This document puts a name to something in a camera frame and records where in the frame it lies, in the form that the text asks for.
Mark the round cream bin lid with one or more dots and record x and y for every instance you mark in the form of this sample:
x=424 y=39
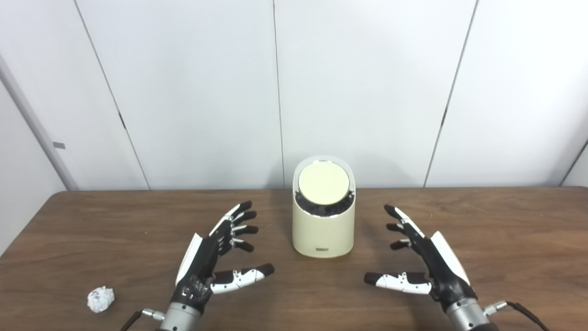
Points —
x=324 y=183

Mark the black bin liner bag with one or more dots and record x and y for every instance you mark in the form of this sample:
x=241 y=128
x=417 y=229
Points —
x=321 y=209

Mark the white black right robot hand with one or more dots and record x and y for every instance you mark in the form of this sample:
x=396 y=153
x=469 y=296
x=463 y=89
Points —
x=443 y=271

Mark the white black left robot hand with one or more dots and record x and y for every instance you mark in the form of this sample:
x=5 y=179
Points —
x=197 y=266

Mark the cream-colored trash bin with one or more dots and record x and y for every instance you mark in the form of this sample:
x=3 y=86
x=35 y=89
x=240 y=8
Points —
x=323 y=232

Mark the white paper ball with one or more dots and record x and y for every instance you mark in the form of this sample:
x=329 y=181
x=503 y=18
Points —
x=100 y=299

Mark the grey wall corner post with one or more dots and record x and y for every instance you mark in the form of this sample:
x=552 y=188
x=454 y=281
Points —
x=36 y=124

